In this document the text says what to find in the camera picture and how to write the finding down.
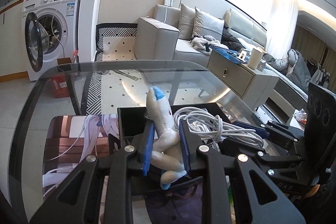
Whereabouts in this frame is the grey silk cushion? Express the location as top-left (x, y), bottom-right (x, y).
top-left (192, 7), bottom-right (225, 41)

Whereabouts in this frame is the grey cable bundle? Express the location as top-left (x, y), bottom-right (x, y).
top-left (171, 106), bottom-right (264, 151)

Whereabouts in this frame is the black cardboard box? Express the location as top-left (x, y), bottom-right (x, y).
top-left (116, 101), bottom-right (237, 197)

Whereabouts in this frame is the beige silk cushion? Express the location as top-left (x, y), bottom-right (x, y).
top-left (178, 4), bottom-right (195, 40)

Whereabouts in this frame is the black garment on sofa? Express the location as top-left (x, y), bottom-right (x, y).
top-left (221, 22), bottom-right (245, 52)

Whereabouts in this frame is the grey puffy jacket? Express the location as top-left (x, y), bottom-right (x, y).
top-left (263, 49), bottom-right (312, 94)

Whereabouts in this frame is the grey fluffy cloth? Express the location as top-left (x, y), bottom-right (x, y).
top-left (190, 35), bottom-right (224, 55)

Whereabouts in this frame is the white blue plush toy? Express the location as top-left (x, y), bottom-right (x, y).
top-left (146, 86), bottom-right (187, 190)

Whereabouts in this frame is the grey fabric sofa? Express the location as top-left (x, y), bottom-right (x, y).
top-left (134, 3), bottom-right (268, 67)

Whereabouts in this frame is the white paper roll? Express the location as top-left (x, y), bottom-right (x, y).
top-left (247, 48), bottom-right (264, 70)

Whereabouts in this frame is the red cardboard box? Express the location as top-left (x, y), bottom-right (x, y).
top-left (49, 57), bottom-right (79, 99)

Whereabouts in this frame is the white front-load washing machine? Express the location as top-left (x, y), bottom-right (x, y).
top-left (22, 0), bottom-right (80, 81)

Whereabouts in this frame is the black white patterned rug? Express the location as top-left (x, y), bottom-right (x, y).
top-left (81, 23), bottom-right (187, 115)

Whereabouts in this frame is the grey drawer side cabinet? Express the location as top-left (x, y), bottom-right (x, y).
top-left (196, 51), bottom-right (279, 109)

